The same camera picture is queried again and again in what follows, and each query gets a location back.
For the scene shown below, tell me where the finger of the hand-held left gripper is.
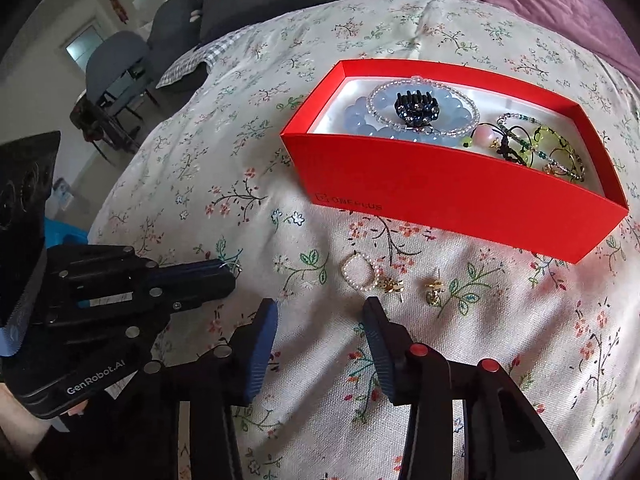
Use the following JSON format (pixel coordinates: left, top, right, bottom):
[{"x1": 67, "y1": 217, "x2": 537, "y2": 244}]
[
  {"x1": 160, "y1": 279, "x2": 237, "y2": 314},
  {"x1": 150, "y1": 258, "x2": 237, "y2": 287}
]

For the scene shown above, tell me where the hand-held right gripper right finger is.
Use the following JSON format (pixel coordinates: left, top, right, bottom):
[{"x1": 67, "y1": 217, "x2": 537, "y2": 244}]
[{"x1": 361, "y1": 296, "x2": 581, "y2": 480}]

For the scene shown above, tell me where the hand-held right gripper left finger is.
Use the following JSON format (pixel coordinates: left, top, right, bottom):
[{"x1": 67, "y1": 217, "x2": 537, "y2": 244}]
[{"x1": 95, "y1": 298, "x2": 279, "y2": 480}]

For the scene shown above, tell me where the gold earring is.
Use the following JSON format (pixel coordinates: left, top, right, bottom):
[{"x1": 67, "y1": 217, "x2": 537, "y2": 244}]
[
  {"x1": 424, "y1": 267, "x2": 449, "y2": 307},
  {"x1": 372, "y1": 272, "x2": 407, "y2": 304}
]

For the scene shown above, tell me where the white pearl bead ring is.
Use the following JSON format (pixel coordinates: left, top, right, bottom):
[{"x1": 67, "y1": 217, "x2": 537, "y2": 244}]
[{"x1": 341, "y1": 254, "x2": 376, "y2": 294}]

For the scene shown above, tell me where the red cardboard box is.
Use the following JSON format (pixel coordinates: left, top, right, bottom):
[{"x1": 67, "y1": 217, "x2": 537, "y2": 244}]
[{"x1": 279, "y1": 59, "x2": 630, "y2": 265}]

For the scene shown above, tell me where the blue bead bracelet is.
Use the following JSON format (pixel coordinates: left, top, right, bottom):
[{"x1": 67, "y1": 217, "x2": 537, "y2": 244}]
[{"x1": 341, "y1": 87, "x2": 468, "y2": 148}]

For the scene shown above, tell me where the clear crystal bead bracelet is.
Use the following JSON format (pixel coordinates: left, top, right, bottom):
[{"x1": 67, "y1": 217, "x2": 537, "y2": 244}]
[{"x1": 366, "y1": 77, "x2": 480, "y2": 137}]

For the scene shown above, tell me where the black cord pink bead bracelet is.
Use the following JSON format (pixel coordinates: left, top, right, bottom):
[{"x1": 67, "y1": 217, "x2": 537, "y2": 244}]
[{"x1": 461, "y1": 124, "x2": 532, "y2": 166}]

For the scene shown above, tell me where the black hair claw clip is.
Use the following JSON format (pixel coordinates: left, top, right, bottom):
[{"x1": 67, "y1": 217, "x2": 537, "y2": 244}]
[{"x1": 391, "y1": 89, "x2": 442, "y2": 130}]

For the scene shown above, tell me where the thin multicolour bead bracelet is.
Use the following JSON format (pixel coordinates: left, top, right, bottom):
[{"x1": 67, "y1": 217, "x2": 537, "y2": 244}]
[{"x1": 496, "y1": 112, "x2": 587, "y2": 182}]

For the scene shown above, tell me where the person's left forearm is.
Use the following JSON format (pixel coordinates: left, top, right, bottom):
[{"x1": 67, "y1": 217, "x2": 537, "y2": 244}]
[{"x1": 0, "y1": 384, "x2": 57, "y2": 480}]

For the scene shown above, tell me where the blue plastic item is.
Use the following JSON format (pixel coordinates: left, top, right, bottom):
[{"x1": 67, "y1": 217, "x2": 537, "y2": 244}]
[{"x1": 42, "y1": 217, "x2": 92, "y2": 249}]

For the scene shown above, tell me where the floral bed sheet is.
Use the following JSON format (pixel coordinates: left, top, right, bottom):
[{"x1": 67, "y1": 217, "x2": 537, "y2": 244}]
[{"x1": 87, "y1": 0, "x2": 640, "y2": 480}]

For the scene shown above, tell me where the dark table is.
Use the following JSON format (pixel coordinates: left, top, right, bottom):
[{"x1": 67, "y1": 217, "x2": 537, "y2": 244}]
[{"x1": 70, "y1": 89, "x2": 142, "y2": 162}]

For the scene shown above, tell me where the checked cloth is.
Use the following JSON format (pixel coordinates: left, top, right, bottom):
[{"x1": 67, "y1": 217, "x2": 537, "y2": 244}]
[{"x1": 155, "y1": 25, "x2": 252, "y2": 90}]

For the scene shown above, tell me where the grey chair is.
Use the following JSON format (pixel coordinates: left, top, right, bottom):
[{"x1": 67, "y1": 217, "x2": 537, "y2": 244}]
[
  {"x1": 85, "y1": 30, "x2": 152, "y2": 107},
  {"x1": 147, "y1": 0, "x2": 202, "y2": 69}
]

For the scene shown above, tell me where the purple pillow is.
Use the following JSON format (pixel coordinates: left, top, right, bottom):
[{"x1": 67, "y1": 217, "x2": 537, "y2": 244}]
[{"x1": 372, "y1": 0, "x2": 640, "y2": 87}]

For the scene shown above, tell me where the red wall decoration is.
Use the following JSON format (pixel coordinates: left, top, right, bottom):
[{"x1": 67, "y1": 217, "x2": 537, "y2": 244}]
[{"x1": 104, "y1": 0, "x2": 130, "y2": 26}]

